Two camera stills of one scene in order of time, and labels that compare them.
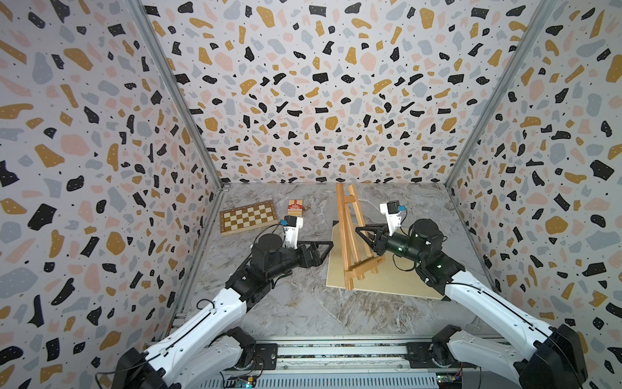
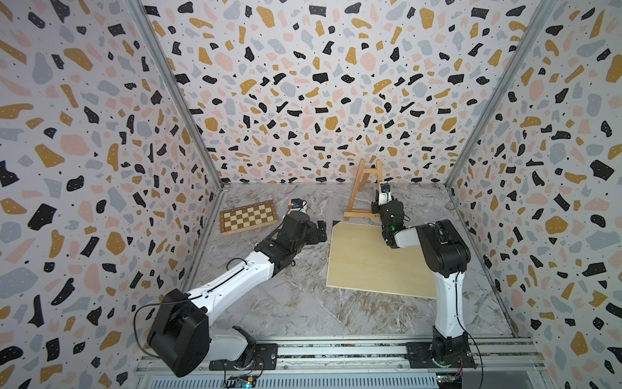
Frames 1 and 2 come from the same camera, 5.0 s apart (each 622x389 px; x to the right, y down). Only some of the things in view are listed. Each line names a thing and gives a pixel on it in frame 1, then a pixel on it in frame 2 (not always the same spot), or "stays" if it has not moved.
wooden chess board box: [248, 218] stays
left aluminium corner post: [180, 87] stays
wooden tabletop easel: [357, 248] -> [361, 179]
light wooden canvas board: [396, 275] stays
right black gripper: [383, 241] -> [375, 208]
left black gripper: [315, 260] -> [314, 237]
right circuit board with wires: [449, 380] stays
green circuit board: [240, 382] stays
